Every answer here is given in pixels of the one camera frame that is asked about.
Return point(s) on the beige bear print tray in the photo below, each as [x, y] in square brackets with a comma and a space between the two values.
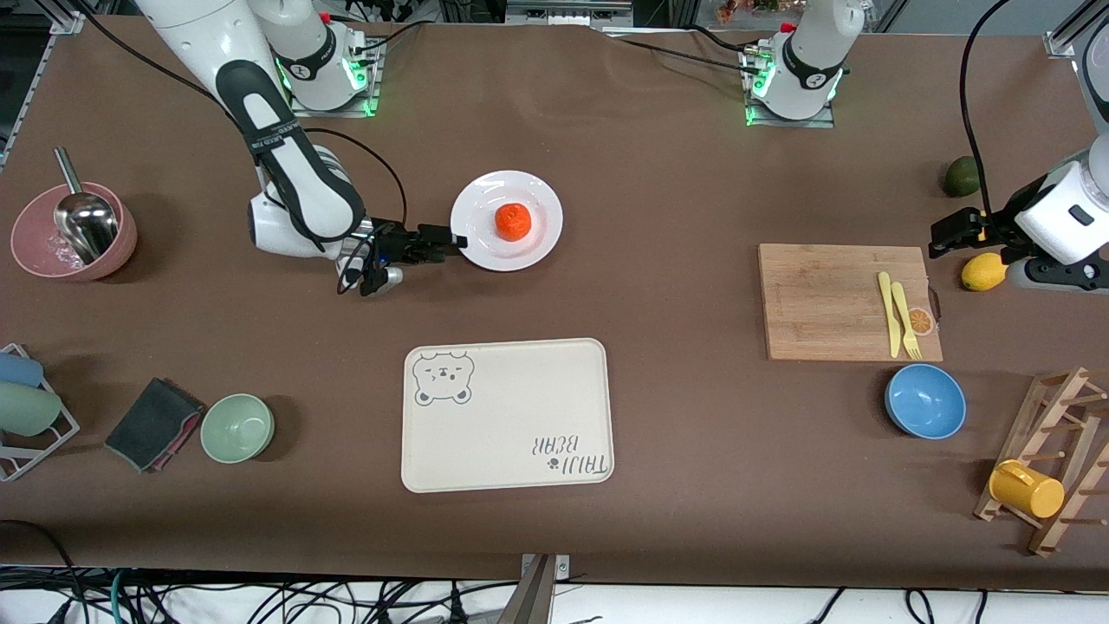
[507, 433]

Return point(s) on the blue cup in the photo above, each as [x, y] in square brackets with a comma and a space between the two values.
[19, 370]

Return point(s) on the metal scoop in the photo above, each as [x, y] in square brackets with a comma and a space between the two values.
[87, 225]

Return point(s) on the aluminium frame profile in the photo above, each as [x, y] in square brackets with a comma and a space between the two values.
[69, 22]
[1061, 43]

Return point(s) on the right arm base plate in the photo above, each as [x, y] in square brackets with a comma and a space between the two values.
[364, 107]

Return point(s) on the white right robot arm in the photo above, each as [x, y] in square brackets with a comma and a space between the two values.
[208, 35]

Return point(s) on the wooden mug rack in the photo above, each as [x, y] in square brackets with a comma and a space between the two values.
[1061, 468]

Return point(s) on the wooden cutting board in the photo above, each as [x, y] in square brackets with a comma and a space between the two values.
[814, 295]

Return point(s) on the pale green cup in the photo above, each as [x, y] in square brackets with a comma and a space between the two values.
[26, 409]

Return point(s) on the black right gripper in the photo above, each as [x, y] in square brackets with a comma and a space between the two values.
[394, 243]

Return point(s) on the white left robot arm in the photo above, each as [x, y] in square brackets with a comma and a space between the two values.
[810, 52]

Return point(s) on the orange fruit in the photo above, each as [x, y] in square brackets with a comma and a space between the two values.
[513, 222]

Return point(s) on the blue bowl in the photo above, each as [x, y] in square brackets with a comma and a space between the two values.
[925, 401]

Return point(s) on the metal table bracket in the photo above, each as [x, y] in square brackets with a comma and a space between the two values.
[541, 598]

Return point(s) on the brown table cover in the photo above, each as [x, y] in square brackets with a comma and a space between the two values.
[693, 217]

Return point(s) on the dark green avocado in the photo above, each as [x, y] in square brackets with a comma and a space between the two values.
[960, 176]

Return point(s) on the orange slice tag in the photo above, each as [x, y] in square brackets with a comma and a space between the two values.
[920, 321]

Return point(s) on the white round plate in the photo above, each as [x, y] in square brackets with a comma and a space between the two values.
[485, 199]

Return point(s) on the yellow plastic fork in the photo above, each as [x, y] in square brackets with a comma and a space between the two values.
[904, 312]

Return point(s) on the pink bowl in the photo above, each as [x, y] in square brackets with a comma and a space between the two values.
[35, 234]

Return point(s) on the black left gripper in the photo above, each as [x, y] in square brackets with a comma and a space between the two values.
[995, 227]

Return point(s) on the pale green bowl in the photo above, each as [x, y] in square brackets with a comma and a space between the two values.
[237, 428]

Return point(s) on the dark folded cloth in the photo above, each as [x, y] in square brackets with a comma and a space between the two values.
[152, 425]

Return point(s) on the yellow mug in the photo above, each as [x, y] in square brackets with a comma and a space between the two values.
[1027, 490]

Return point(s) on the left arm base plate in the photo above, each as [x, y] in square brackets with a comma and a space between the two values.
[823, 122]

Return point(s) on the yellow plastic knife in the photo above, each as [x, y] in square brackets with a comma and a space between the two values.
[891, 321]

